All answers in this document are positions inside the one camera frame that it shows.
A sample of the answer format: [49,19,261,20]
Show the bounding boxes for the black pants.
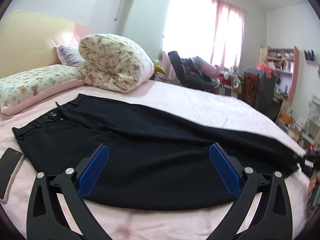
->
[12,94,298,211]

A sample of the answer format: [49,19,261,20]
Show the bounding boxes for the smartphone in beige case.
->
[0,148,24,203]

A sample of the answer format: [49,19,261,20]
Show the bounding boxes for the white small rack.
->
[298,95,320,147]

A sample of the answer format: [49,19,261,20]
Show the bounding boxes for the long floral pillow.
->
[1,64,84,115]

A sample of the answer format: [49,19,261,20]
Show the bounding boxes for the dark wooden chair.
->
[242,72,259,106]

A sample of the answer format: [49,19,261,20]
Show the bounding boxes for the pink bookshelf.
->
[259,46,299,103]

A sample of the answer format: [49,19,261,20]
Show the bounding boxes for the purple patterned pillow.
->
[55,45,84,68]

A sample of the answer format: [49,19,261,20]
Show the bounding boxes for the dark clothes pile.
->
[168,51,220,94]

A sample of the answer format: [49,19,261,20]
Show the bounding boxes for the rolled floral quilt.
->
[79,34,155,93]

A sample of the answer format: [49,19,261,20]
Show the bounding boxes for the pink curtain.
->
[172,0,245,71]

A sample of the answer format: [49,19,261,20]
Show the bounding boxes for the yellow plush toy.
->
[154,64,167,75]

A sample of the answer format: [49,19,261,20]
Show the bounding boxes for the white wall shelf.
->
[304,50,317,64]

